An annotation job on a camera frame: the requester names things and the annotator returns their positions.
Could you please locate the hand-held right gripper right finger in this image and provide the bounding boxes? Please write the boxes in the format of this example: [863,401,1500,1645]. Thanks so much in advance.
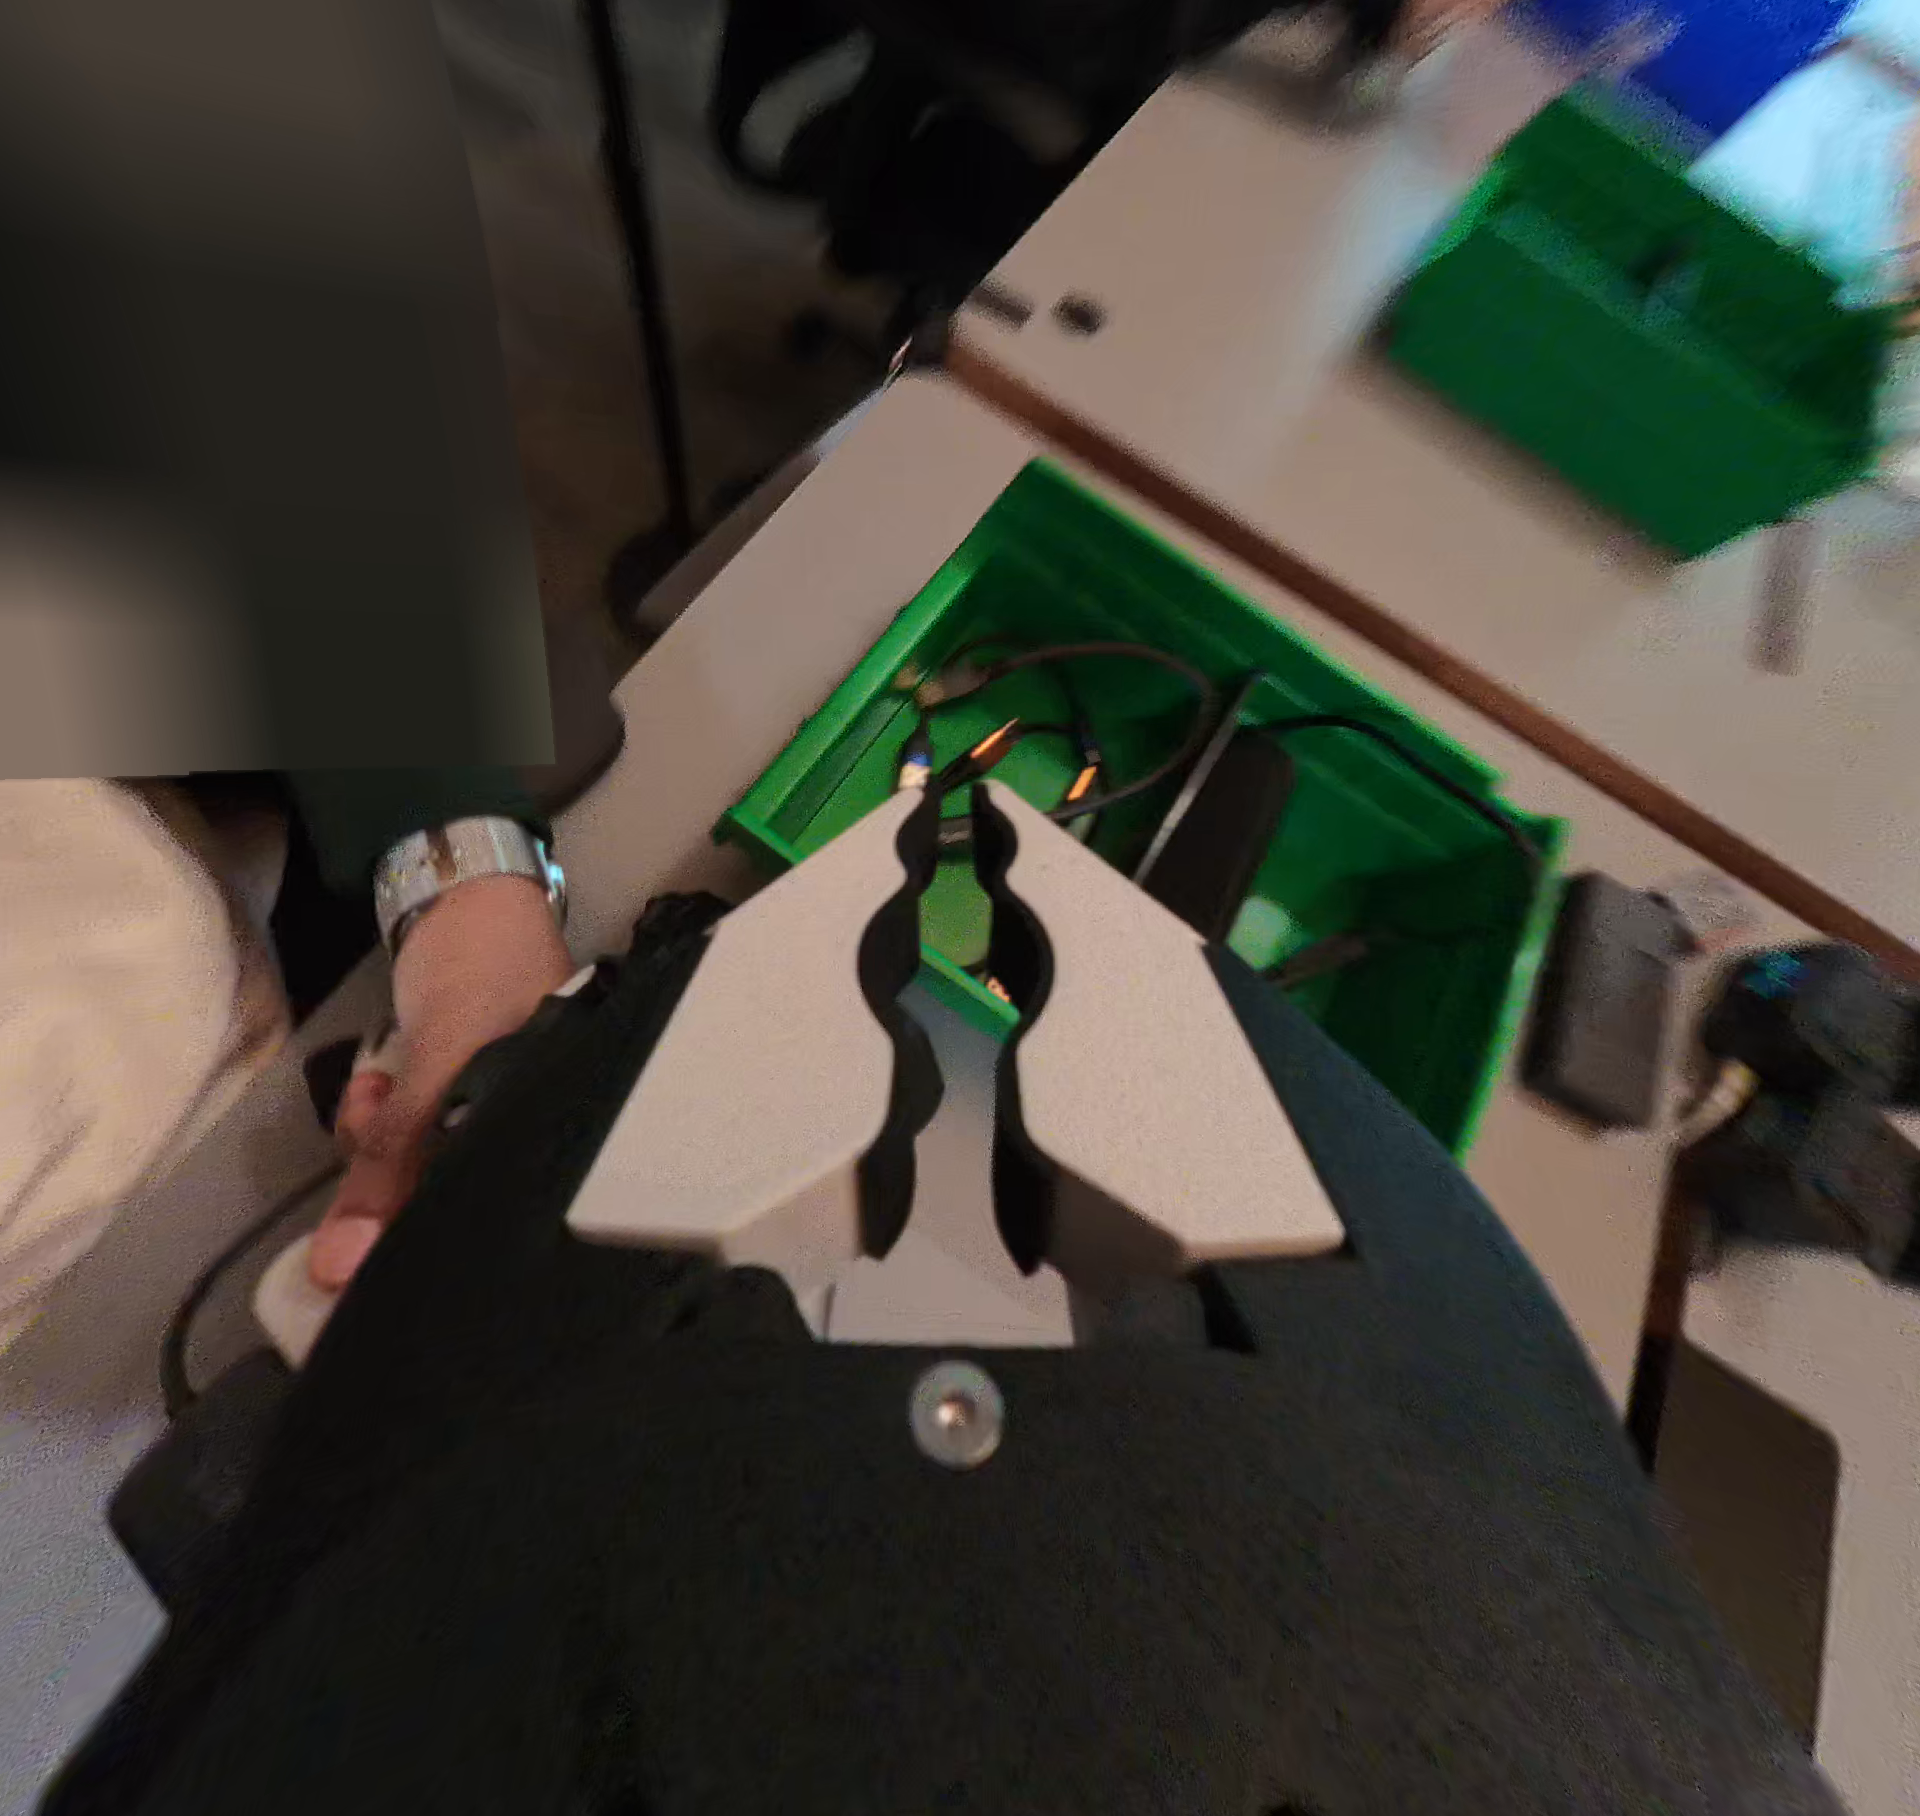
[973,781,1347,1278]

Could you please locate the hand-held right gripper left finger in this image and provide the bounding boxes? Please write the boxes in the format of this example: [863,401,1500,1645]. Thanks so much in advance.
[566,794,938,1263]

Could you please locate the black power bank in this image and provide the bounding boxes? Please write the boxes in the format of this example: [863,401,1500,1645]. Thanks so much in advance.
[1132,728,1300,947]

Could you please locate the green plastic bin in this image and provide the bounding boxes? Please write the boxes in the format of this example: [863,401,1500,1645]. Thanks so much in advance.
[1375,90,1894,561]
[711,458,1569,1162]

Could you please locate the person's left forearm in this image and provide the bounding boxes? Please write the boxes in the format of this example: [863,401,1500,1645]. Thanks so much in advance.
[275,770,554,887]

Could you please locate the grey desk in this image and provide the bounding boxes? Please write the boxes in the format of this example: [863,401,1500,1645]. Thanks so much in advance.
[944,0,1920,977]
[554,373,1920,1816]

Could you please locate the person's left hand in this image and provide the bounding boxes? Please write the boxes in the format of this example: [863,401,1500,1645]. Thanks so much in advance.
[303,878,581,1293]

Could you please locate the person's white clothing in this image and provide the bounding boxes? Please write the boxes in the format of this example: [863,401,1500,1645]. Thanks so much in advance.
[0,779,295,1346]

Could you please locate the silver wristwatch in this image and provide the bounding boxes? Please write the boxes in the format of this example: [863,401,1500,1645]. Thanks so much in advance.
[372,816,569,952]

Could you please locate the black flat box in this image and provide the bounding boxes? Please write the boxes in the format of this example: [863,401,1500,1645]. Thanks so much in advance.
[1518,871,1699,1133]

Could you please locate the black stand pole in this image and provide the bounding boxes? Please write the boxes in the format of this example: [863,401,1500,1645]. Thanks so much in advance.
[566,0,704,634]

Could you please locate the black office chair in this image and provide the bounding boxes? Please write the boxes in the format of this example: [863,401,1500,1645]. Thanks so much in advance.
[711,0,1209,333]

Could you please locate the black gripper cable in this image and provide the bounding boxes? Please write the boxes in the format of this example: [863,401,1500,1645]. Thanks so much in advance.
[157,1167,348,1417]

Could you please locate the black usb cable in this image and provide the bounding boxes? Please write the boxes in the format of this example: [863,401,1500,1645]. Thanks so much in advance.
[899,642,1219,834]
[1244,714,1549,865]

